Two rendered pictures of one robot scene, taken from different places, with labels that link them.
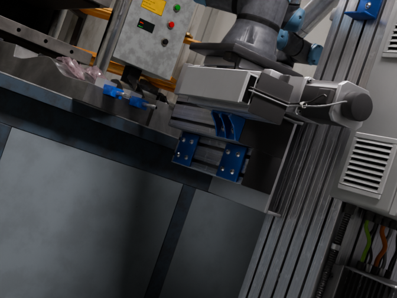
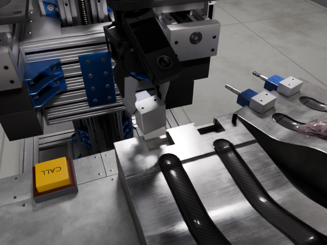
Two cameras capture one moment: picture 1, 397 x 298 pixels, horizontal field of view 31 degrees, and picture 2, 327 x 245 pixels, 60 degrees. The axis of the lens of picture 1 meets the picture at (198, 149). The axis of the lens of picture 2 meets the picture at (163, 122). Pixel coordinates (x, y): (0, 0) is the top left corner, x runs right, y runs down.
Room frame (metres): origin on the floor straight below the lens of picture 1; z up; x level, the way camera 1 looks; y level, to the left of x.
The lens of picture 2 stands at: (2.70, 0.12, 1.27)
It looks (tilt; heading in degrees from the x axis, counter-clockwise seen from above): 41 degrees down; 192
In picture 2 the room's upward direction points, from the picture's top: straight up
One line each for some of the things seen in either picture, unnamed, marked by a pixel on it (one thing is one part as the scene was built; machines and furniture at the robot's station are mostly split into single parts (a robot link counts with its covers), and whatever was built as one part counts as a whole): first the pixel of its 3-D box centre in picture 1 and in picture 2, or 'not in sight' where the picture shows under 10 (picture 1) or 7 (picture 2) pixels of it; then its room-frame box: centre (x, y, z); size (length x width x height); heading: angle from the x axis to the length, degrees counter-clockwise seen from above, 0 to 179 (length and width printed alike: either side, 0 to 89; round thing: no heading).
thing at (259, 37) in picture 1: (252, 40); not in sight; (1.86, -0.04, 1.09); 0.15 x 0.15 x 0.10
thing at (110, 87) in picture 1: (114, 92); (272, 82); (2.02, 0.27, 0.86); 0.13 x 0.05 x 0.05; 50
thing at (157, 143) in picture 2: not in sight; (158, 146); (2.33, 0.03, 0.87); 0.05 x 0.05 x 0.04; 33
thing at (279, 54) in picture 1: (288, 51); not in sight; (2.62, -0.19, 1.25); 0.09 x 0.08 x 0.11; 41
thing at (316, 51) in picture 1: (305, 52); not in sight; (2.54, -0.24, 1.25); 0.11 x 0.11 x 0.08; 41
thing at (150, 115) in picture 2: not in sight; (139, 101); (2.26, -0.02, 0.93); 0.13 x 0.05 x 0.05; 41
